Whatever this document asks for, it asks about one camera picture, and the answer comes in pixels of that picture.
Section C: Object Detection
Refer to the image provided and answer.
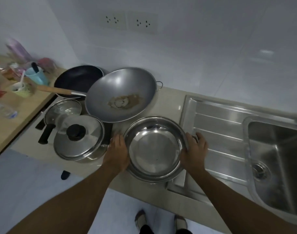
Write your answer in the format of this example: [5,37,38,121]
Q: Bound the person's left hand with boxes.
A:
[103,134,131,174]

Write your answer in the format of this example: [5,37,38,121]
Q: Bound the person's right hand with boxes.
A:
[180,132,209,172]

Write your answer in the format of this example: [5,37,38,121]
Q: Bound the round stainless steel bowl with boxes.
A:
[124,116,189,184]

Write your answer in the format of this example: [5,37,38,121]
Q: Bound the person's left forearm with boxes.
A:
[7,165,126,234]

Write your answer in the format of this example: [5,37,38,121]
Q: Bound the person's right forearm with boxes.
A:
[186,166,297,234]

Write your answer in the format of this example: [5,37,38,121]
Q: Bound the steel pot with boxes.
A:
[75,122,114,164]

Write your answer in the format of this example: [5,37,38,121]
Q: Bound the stainless steel sink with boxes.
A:
[166,95,297,227]

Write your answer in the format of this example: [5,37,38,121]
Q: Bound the steel lid with black knob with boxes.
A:
[53,115,105,161]

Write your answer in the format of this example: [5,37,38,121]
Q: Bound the grey metal wok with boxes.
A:
[85,67,164,124]

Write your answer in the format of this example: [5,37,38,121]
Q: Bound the person's left shoe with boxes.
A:
[135,210,147,232]

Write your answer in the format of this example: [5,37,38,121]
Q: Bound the person's shoe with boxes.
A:
[135,210,147,232]
[174,214,188,231]

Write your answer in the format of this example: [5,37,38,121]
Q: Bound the person's right shoe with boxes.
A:
[174,214,188,231]

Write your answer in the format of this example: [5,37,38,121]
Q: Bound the sink drain strainer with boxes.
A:
[252,162,271,181]

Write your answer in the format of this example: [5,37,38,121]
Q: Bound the person's black trousers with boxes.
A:
[139,224,193,234]

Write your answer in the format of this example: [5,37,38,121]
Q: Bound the wooden table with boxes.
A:
[0,54,66,159]

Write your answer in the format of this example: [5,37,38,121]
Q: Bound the light blue plastic cup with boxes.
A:
[25,66,49,86]

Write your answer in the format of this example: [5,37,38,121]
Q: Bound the pink plastic cup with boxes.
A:
[38,58,56,74]

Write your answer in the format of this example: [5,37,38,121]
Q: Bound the white plastic spoon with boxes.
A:
[18,71,26,91]

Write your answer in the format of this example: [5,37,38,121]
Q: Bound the clear plastic bottle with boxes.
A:
[0,102,18,119]

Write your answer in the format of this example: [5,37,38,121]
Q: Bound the purple plastic container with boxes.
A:
[5,37,32,63]

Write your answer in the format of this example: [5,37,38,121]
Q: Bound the glass-lidded black-handled saucepan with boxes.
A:
[38,99,83,145]

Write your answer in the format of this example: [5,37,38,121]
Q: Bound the black wooden-handled frying pan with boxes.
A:
[29,65,108,99]

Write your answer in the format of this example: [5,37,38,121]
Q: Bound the white wall socket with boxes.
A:
[127,13,159,34]
[99,12,126,31]

